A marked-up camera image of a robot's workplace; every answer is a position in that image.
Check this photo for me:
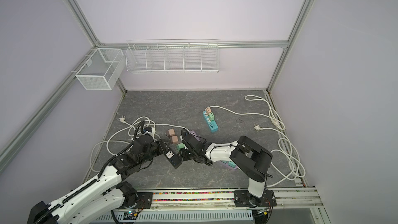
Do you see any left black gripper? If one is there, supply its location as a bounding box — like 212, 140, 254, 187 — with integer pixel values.
139, 138, 171, 166

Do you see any green plug adapter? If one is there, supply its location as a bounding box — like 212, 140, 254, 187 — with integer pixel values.
176, 143, 185, 151

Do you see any pink plug adapter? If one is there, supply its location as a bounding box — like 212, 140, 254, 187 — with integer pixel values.
167, 129, 176, 137
170, 136, 179, 144

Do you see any black power strip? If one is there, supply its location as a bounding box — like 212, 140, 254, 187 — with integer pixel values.
165, 149, 182, 169

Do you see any teal power strip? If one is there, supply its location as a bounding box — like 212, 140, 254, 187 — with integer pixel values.
203, 111, 218, 133

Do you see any purple power strip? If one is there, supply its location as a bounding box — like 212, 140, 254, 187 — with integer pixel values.
189, 130, 197, 136
220, 161, 238, 170

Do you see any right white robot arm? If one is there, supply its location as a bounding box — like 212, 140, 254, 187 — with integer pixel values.
177, 133, 277, 208

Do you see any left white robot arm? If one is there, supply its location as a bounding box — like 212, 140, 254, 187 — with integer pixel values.
27, 120, 164, 224

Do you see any white mesh box basket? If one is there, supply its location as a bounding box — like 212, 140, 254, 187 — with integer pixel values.
76, 48, 125, 91

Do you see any white power cable with plug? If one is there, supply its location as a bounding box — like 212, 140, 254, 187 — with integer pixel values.
89, 116, 190, 173

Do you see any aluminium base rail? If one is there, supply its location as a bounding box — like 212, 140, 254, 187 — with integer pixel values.
55, 186, 325, 224

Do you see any long white cable right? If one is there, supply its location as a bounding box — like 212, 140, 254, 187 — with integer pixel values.
209, 94, 307, 188

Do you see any white wire shelf basket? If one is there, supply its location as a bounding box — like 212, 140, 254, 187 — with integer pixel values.
125, 39, 220, 73

